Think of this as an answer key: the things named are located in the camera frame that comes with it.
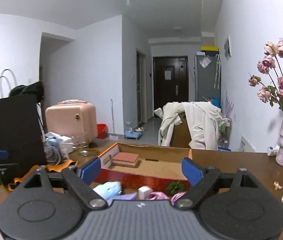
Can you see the light blue plush toy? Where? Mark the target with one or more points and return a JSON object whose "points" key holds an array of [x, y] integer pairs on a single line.
{"points": [[109, 189]]}

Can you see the orange scouring sponge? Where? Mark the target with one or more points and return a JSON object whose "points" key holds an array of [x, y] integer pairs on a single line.
{"points": [[125, 159]]}

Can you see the lavender fluffy towel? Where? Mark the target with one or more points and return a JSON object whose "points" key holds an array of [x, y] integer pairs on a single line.
{"points": [[130, 196]]}

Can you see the red cardboard box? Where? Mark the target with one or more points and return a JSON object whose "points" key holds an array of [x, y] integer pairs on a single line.
{"points": [[159, 168]]}

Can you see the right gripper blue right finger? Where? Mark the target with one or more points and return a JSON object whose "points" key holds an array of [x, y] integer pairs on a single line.
{"points": [[192, 171]]}

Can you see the pink suitcase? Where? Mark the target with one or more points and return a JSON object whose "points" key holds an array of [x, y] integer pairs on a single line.
{"points": [[72, 118]]}

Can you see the grey refrigerator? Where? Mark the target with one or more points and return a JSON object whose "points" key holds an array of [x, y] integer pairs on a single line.
{"points": [[207, 76]]}

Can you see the purple checked cloth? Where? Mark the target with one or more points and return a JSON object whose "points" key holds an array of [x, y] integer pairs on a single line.
{"points": [[162, 196]]}

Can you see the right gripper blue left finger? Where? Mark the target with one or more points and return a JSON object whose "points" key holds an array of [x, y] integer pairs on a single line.
{"points": [[89, 171]]}

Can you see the dried pink roses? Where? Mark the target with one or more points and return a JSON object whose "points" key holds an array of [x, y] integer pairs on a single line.
{"points": [[272, 66]]}

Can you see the cream jacket on chair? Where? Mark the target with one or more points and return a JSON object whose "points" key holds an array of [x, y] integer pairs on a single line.
{"points": [[203, 120]]}

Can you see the black monitor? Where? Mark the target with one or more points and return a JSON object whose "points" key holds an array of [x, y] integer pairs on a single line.
{"points": [[20, 135]]}

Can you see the small white bottle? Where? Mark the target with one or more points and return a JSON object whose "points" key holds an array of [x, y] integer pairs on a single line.
{"points": [[272, 151]]}

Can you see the dark entrance door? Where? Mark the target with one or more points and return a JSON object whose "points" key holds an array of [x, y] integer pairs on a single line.
{"points": [[171, 80]]}

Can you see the glass jar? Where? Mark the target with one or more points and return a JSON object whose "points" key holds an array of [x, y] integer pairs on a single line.
{"points": [[80, 143]]}

